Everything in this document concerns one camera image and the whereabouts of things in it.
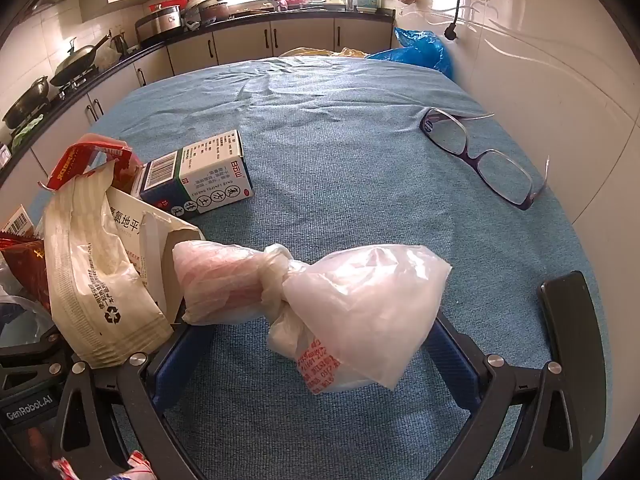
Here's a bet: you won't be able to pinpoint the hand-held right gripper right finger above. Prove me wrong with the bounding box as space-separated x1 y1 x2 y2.
425 312 588 480

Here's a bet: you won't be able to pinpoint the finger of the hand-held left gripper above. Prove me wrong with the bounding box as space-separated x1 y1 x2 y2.
0 330 68 391

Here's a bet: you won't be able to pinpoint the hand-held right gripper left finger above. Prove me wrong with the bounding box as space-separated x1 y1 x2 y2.
52 317 216 480

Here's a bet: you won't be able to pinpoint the cream plastic wrapper packet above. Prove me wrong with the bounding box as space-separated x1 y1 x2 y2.
42 162 175 367

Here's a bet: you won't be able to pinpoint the knotted translucent plastic bag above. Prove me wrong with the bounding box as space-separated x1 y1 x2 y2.
172 241 453 395

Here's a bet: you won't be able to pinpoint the white printed cardboard sleeve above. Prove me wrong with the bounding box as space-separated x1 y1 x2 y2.
107 187 207 326

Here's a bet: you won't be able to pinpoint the white blue medicine box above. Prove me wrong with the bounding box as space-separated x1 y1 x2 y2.
131 129 255 221

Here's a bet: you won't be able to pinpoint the clear plastic bag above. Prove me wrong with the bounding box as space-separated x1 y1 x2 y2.
0 267 58 348

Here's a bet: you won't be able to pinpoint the red foil snack wrapper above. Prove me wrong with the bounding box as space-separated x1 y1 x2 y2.
0 232 51 311

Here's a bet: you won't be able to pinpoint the red white patterned wrapper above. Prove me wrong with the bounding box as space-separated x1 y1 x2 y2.
52 452 153 480

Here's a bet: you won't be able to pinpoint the black flat rectangular object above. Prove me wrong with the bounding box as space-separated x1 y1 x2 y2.
537 270 603 367

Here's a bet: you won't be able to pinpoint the white barcode packet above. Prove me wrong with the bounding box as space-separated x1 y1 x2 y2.
0 204 35 238

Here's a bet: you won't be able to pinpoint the purple eyeglasses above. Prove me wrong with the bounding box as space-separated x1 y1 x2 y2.
419 107 551 211

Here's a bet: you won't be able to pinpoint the green cloth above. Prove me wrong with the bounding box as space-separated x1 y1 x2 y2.
10 115 46 151

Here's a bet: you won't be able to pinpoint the black frying pan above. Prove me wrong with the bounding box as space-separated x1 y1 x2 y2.
2 76 51 130

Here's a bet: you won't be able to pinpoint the blue tablecloth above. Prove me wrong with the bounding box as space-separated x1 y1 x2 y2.
20 55 613 480

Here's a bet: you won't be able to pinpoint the black gas stove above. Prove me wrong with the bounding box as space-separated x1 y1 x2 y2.
47 75 101 98

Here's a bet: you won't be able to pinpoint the black lidded wok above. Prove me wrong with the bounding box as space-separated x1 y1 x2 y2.
50 35 112 87

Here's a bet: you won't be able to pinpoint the blue plastic bag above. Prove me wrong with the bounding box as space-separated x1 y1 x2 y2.
367 26 453 80

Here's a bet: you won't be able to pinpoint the yellow plastic bag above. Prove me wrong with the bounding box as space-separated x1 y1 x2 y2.
279 47 368 59

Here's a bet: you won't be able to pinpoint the steel rice cooker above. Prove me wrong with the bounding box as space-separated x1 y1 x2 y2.
136 6 183 43

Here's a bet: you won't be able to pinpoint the silver pot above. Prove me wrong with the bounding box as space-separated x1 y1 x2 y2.
182 0 231 28

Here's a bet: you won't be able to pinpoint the black power cable with plug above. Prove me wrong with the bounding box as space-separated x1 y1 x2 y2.
444 0 476 41

